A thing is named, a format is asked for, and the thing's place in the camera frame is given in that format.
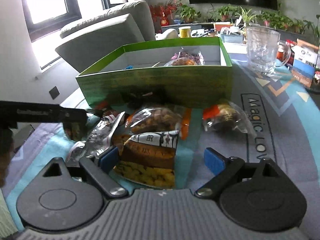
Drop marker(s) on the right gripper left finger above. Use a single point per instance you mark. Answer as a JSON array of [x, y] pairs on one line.
[[97, 167]]

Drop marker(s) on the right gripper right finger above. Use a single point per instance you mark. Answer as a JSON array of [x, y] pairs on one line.
[[225, 171]]

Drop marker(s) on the small red clear snack packet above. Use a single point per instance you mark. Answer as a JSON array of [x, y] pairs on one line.
[[226, 116]]

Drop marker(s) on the orange nut snack bag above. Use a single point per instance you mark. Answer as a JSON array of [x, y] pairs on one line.
[[157, 118]]

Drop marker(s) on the silver foil snack packet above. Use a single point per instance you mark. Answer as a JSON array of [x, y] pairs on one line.
[[94, 136]]

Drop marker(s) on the brown yellow snack bag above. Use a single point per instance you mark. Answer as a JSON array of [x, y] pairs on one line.
[[148, 158]]

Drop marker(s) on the grey armchair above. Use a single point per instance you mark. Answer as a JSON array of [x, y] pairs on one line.
[[86, 41]]

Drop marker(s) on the green cardboard box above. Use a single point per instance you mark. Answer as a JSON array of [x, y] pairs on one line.
[[132, 70]]

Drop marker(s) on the purple candy packet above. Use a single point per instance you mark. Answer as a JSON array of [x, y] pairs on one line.
[[184, 58]]

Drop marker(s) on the clear glass mug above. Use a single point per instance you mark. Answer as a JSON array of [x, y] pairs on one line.
[[266, 51]]

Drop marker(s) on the blue plastic tray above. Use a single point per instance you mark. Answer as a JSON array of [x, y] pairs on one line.
[[232, 38]]

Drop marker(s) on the white blue carton box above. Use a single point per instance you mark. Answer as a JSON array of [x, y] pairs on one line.
[[306, 64]]

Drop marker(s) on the yellow tin can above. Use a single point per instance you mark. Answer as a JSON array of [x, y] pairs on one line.
[[185, 32]]

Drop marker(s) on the spider plant in pot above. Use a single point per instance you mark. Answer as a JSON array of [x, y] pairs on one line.
[[246, 15]]

